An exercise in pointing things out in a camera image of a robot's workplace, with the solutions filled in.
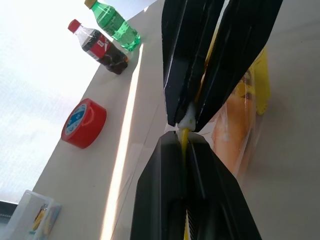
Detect green bottle yellow cap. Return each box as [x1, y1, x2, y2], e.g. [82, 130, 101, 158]
[83, 0, 142, 52]

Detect round orange bread bun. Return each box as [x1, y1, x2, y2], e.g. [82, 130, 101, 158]
[211, 83, 256, 176]

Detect clear yellow zip plastic bag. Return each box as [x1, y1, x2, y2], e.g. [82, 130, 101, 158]
[166, 24, 273, 240]

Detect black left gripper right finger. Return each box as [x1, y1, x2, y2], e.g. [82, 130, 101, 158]
[186, 133, 263, 240]

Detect cola bottle red cap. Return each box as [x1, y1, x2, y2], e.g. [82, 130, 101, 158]
[67, 18, 130, 76]

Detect small coloured items in box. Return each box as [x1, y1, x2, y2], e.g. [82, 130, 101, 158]
[31, 203, 60, 235]

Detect clear plastic box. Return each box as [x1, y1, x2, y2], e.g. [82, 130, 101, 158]
[5, 189, 62, 240]

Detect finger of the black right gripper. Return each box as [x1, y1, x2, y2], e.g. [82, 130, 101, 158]
[193, 0, 284, 133]
[160, 0, 224, 127]

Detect red tape roll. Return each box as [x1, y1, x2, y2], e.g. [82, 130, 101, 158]
[60, 97, 108, 150]

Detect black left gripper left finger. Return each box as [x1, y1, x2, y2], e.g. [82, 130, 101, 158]
[129, 132, 188, 240]

